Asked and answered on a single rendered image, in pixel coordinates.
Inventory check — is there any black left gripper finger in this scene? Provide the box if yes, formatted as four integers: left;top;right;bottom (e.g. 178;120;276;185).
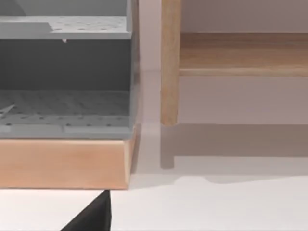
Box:
60;190;113;231

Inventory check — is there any pale wooden drawer front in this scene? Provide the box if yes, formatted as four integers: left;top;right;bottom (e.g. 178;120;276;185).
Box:
0;125;138;191

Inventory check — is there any grey pierced drawer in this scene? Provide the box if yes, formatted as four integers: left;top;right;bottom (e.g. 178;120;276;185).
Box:
0;0;140;140

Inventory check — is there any wooden open shelf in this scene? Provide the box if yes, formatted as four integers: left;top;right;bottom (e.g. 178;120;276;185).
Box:
160;0;308;127

